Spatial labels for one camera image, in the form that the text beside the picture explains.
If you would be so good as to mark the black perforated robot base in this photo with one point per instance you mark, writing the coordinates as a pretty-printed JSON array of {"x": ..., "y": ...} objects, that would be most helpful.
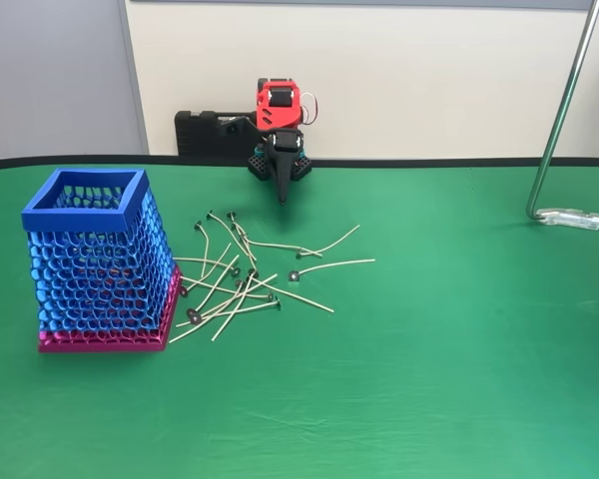
[{"x": 256, "y": 167}]

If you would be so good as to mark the candle wick with metal tab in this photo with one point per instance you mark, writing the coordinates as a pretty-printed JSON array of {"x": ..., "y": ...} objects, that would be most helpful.
[
  {"x": 309, "y": 302},
  {"x": 278, "y": 302},
  {"x": 293, "y": 275},
  {"x": 214, "y": 259},
  {"x": 270, "y": 297},
  {"x": 193, "y": 316},
  {"x": 231, "y": 215},
  {"x": 219, "y": 330},
  {"x": 198, "y": 225},
  {"x": 239, "y": 284},
  {"x": 235, "y": 272},
  {"x": 210, "y": 215},
  {"x": 349, "y": 232}
]

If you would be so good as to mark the black plastic tool case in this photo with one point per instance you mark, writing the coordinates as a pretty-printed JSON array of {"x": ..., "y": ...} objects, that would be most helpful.
[{"x": 199, "y": 135}]

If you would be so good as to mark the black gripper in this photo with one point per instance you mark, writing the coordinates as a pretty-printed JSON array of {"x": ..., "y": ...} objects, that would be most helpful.
[{"x": 283, "y": 166}]

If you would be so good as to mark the chrome stand pole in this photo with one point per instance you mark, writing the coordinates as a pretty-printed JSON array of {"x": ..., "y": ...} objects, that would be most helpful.
[{"x": 560, "y": 115}]

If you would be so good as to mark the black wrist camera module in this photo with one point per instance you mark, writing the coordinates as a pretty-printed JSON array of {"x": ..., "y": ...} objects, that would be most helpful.
[{"x": 232, "y": 125}]

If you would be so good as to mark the green cloth with black rim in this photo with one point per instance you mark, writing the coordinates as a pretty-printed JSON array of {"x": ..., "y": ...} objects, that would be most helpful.
[{"x": 379, "y": 374}]

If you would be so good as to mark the blue and pink mesh basket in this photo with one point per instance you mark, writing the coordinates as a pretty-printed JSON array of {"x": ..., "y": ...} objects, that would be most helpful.
[{"x": 95, "y": 279}]

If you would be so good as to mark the pile of candle wicks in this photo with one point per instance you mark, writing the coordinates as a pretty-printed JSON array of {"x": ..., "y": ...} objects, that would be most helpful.
[{"x": 184, "y": 333}]

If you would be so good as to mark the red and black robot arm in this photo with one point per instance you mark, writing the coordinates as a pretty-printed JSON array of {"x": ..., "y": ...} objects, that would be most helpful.
[{"x": 278, "y": 116}]

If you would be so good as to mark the silver metal clamp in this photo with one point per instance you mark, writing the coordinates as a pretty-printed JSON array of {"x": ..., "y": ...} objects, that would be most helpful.
[{"x": 569, "y": 218}]

